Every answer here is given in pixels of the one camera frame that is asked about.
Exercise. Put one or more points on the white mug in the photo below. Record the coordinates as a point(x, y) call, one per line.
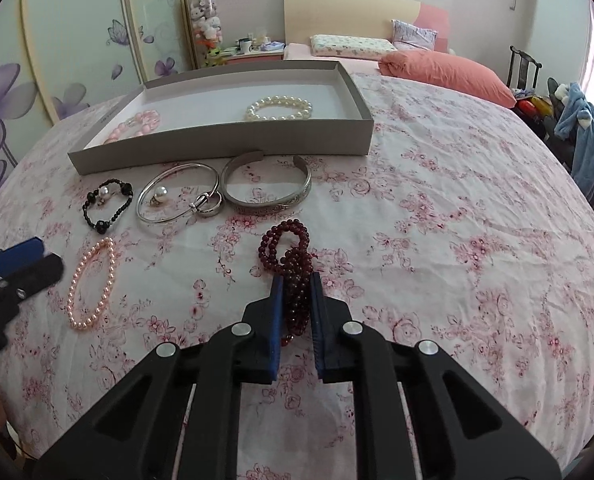
point(244, 46)

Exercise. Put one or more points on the wardrobe with purple flower doors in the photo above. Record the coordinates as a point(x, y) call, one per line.
point(52, 60)

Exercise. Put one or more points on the pink nightstand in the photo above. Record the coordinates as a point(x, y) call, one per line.
point(252, 57)

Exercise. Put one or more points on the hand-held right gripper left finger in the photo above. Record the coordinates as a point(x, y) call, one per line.
point(276, 320)

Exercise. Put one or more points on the thin silver bangle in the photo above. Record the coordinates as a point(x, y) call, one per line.
point(197, 205)

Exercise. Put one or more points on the clear tube of plush toys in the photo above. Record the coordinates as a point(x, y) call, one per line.
point(204, 20)

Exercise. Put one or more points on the dark wooden chair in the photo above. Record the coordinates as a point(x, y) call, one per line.
point(524, 70)

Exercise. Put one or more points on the shallow grey cardboard box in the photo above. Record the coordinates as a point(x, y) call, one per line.
point(227, 147)

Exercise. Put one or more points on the purple patterned pillow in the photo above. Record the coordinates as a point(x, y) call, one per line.
point(414, 35)

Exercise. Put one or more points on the wide silver cuff bangle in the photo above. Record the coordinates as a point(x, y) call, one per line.
point(267, 205)

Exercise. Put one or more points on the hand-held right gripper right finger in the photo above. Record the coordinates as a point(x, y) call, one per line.
point(317, 320)

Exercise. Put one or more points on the white floral pillow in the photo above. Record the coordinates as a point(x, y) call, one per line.
point(352, 45)

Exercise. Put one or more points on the folded salmon pink quilt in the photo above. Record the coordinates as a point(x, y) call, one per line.
point(442, 72)

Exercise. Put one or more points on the colourful toys pile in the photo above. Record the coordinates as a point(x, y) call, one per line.
point(534, 107)

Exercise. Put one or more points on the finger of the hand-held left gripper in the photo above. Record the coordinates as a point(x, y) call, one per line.
point(19, 255)
point(39, 272)

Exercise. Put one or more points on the cream and pink headboard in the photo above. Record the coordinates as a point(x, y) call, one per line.
point(352, 10)

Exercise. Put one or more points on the pearl earring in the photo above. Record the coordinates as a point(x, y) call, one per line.
point(104, 191)
point(160, 193)

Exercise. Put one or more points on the blue fleece garment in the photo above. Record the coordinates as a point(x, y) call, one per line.
point(592, 145)

